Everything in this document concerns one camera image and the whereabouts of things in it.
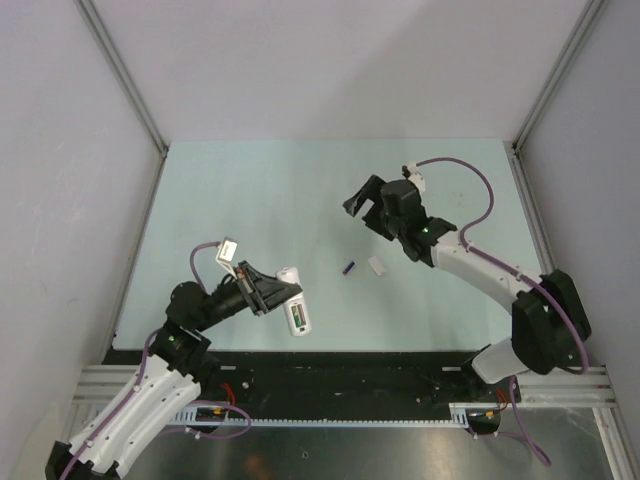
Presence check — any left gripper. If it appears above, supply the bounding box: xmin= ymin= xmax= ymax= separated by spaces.
xmin=195 ymin=260 xmax=301 ymax=331

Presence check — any white remote control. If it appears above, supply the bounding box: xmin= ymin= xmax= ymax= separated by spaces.
xmin=276 ymin=267 xmax=312 ymax=337

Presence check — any green battery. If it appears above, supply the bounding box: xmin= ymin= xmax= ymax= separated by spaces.
xmin=291 ymin=304 xmax=307 ymax=331

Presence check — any white battery cover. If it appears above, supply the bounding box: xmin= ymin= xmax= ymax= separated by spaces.
xmin=368 ymin=256 xmax=387 ymax=276

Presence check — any blue battery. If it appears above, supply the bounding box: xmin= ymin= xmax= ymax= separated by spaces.
xmin=342 ymin=261 xmax=355 ymax=276

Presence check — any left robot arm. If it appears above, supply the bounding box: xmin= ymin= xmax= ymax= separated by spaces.
xmin=45 ymin=261 xmax=303 ymax=479

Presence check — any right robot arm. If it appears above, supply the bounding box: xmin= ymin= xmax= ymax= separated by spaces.
xmin=343 ymin=175 xmax=591 ymax=401

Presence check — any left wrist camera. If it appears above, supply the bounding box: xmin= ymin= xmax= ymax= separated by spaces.
xmin=215 ymin=237 xmax=238 ymax=266

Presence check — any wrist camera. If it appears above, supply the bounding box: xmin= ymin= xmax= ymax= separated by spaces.
xmin=402 ymin=163 xmax=426 ymax=192
xmin=215 ymin=237 xmax=238 ymax=266

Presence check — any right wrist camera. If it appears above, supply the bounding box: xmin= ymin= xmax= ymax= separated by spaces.
xmin=402 ymin=163 xmax=426 ymax=192

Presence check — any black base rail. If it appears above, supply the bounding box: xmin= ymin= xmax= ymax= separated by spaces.
xmin=99 ymin=349 xmax=501 ymax=421

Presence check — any white cable duct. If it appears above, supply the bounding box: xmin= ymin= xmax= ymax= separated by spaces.
xmin=164 ymin=402 xmax=506 ymax=429

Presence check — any right aluminium frame post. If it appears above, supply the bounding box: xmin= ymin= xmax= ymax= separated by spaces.
xmin=511 ymin=0 xmax=609 ymax=154

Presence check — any aluminium frame post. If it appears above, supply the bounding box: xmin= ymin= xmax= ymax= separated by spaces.
xmin=511 ymin=0 xmax=609 ymax=154
xmin=74 ymin=0 xmax=169 ymax=160

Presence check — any left aluminium frame post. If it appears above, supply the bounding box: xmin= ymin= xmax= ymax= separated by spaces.
xmin=74 ymin=0 xmax=169 ymax=160

